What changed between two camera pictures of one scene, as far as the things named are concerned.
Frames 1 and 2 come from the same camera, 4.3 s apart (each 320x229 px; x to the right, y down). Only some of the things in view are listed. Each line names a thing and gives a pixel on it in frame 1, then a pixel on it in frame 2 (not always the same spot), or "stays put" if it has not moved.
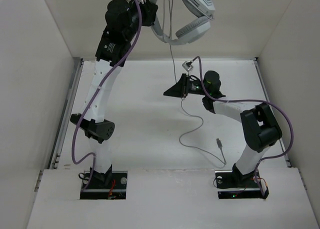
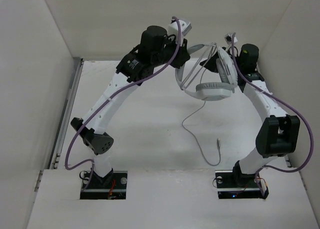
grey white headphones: x=199 y=2 -> x=226 y=75
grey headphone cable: x=175 y=74 -> x=219 y=140
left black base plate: x=96 y=190 stays put
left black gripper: x=150 y=9 -> x=182 y=55
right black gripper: x=180 y=89 -> x=210 y=63
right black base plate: x=233 y=184 stays put
